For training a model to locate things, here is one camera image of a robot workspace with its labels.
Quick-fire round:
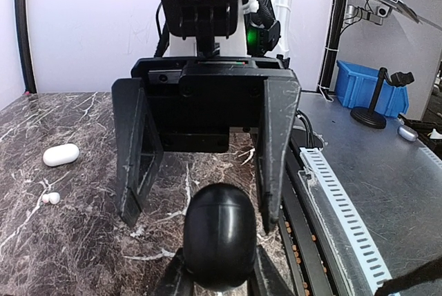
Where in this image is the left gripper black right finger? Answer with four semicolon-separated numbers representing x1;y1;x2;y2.
247;245;294;296

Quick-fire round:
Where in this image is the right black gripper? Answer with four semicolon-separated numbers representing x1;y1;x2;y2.
111;57;300;234

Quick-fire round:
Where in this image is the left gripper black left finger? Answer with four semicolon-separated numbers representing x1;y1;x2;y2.
153;248;194;296

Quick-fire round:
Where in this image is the black oval charging case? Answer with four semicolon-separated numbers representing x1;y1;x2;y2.
183;183;257;292

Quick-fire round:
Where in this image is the white oval charging case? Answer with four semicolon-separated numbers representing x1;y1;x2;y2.
43;144;79;167

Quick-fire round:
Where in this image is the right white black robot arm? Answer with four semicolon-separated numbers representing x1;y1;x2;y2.
111;0;301;231

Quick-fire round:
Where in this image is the white earbud near case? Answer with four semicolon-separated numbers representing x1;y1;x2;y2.
41;192;61;205

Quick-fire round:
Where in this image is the blue plastic bin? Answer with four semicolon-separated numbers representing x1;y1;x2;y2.
335;60;409;118

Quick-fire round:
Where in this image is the black round-base stand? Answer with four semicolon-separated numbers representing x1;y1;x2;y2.
350;67;414;130

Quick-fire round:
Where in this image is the silver grey computer mouse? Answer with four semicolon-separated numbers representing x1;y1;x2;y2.
397;125;419;142

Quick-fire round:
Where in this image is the white slotted cable duct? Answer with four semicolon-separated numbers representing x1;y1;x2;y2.
298;148;391;295

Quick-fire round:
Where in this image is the right black frame post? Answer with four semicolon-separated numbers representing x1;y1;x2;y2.
14;0;37;94

